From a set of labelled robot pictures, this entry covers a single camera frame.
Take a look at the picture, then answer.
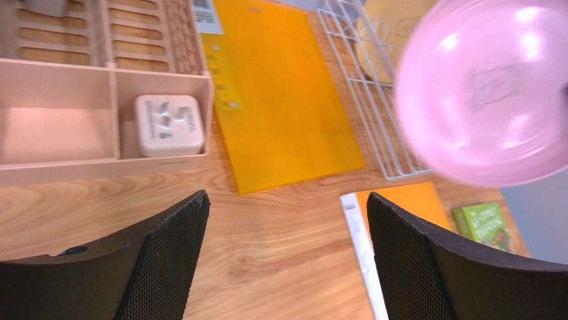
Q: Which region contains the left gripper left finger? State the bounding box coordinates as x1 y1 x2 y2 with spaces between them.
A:
1 190 211 319

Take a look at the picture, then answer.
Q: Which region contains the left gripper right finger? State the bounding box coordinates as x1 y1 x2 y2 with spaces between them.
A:
366 191 568 320

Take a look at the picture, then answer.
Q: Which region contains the pink plate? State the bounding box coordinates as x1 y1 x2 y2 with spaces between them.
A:
395 1 567 187

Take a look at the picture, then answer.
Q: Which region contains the yellow beige plate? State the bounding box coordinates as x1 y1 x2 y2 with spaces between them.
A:
355 0 437 85

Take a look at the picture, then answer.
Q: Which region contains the green treehouse book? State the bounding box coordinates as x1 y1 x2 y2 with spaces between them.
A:
452 203 515 253

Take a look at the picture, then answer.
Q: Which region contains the white power adapter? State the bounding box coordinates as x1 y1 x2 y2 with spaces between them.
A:
134 95 205 157

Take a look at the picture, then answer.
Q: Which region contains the translucent orange document folder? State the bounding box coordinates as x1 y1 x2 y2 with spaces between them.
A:
202 1 365 195

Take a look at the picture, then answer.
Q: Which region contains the pink plastic file organizer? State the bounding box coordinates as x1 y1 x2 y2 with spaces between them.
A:
1 1 214 187

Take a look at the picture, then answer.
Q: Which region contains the right beige book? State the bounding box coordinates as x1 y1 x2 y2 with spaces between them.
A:
23 0 67 17

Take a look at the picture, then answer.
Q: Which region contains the orange ring binder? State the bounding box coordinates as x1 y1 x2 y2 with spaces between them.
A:
339 182 455 319

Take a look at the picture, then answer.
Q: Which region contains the white wire dish rack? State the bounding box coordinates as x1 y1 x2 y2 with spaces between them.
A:
316 1 431 181

